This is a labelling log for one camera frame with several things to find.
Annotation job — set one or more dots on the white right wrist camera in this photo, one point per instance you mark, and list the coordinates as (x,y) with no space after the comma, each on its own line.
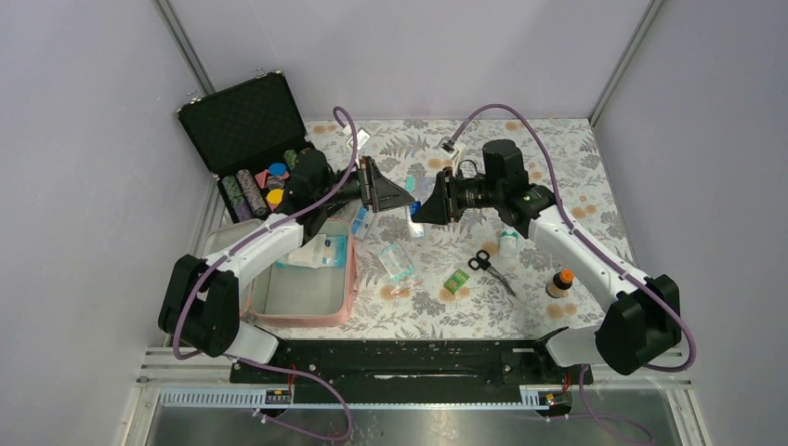
(450,149)

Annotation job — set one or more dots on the small green box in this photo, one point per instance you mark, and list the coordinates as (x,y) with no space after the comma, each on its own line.
(456,281)

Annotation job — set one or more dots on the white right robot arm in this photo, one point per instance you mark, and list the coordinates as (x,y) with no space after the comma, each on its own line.
(641,311)

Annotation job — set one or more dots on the plastic bag of band-aids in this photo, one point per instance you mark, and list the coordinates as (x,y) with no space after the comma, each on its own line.
(398,266)

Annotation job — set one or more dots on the small white medicine bottle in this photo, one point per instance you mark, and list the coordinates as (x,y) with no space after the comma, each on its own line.
(508,243)

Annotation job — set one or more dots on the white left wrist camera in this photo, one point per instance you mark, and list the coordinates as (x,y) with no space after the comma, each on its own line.
(361,138)

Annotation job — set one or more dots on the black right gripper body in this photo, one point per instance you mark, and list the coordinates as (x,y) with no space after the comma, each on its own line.
(458,193)

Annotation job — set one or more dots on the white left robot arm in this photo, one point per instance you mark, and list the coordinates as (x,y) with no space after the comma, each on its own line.
(202,303)

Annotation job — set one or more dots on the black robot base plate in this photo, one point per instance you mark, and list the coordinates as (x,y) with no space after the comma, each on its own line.
(428,371)

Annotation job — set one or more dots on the blue white blister pack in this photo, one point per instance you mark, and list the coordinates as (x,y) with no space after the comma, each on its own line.
(361,222)

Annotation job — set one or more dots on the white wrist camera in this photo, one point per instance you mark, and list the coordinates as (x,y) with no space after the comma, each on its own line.
(450,149)
(361,138)

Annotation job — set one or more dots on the brown bottle orange cap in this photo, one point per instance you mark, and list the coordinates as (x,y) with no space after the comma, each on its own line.
(560,284)

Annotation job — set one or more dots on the pink medicine kit bag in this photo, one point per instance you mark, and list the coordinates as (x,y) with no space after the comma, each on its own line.
(301,297)

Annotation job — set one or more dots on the black poker chip case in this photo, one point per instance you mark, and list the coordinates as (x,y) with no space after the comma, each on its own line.
(248,126)

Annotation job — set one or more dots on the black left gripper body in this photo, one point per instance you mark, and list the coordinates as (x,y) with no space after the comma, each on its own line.
(368,183)

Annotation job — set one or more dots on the teal silver foil sachet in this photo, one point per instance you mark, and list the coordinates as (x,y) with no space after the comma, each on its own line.
(420,187)

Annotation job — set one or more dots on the black handled scissors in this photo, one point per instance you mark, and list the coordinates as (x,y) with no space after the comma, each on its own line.
(482,261)

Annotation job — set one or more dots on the black orange-tipped thermometer pen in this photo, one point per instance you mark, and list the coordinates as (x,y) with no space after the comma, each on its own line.
(349,192)

